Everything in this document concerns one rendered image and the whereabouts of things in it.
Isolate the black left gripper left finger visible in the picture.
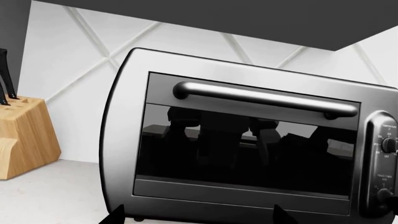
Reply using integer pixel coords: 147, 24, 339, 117
98, 203, 126, 224

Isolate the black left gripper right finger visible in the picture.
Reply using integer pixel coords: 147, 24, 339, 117
271, 203, 299, 224

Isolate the silver toaster oven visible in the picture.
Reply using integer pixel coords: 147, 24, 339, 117
98, 47, 398, 224

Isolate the black timer knob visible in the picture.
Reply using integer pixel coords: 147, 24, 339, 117
376, 187, 393, 202

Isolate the wooden knife block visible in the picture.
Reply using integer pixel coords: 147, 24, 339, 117
0, 97, 62, 180

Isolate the black temperature knob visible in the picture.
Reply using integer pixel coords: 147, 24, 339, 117
381, 136, 398, 153

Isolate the silver oven door handle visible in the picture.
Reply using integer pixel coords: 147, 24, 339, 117
172, 81, 359, 121

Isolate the black knife handle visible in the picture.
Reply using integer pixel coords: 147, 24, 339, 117
0, 48, 17, 99
0, 80, 11, 106

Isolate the dark grey wall cabinet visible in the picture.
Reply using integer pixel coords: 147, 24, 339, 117
0, 0, 398, 94

